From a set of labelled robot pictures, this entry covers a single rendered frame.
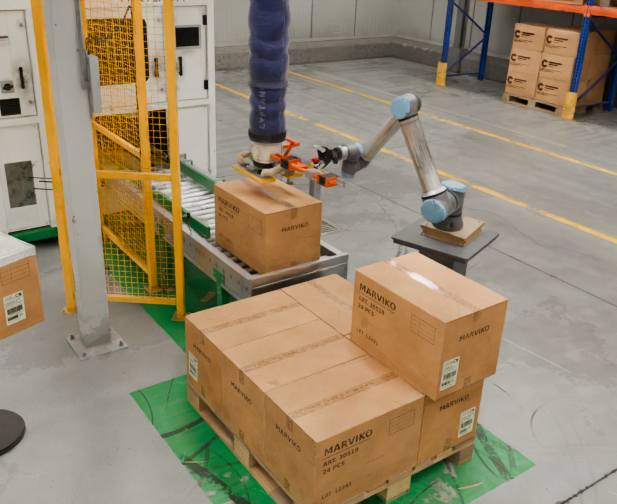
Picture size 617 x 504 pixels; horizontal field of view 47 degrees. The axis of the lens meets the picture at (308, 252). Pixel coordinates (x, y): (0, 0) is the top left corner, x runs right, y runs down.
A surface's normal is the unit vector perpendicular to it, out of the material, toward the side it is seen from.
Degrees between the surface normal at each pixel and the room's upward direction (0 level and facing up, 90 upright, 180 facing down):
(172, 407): 0
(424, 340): 90
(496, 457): 0
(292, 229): 90
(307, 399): 0
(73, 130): 90
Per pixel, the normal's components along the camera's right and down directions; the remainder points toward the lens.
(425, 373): -0.81, 0.22
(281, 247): 0.59, 0.36
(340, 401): 0.04, -0.91
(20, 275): 0.82, 0.26
